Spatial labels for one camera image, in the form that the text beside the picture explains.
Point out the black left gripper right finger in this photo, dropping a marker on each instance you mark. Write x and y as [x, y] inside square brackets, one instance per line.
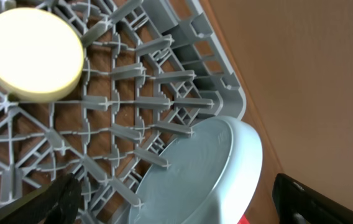
[298, 203]

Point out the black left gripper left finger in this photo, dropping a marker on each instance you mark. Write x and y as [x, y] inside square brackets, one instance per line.
[57, 202]

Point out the mint green bowl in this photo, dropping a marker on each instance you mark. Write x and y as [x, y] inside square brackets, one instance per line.
[212, 176]

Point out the yellow cup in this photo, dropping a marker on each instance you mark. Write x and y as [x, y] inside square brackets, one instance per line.
[41, 56]

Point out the grey dishwasher rack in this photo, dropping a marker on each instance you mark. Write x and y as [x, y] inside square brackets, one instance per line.
[153, 70]

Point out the red plastic tray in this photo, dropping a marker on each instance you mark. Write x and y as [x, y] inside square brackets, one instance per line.
[243, 220]

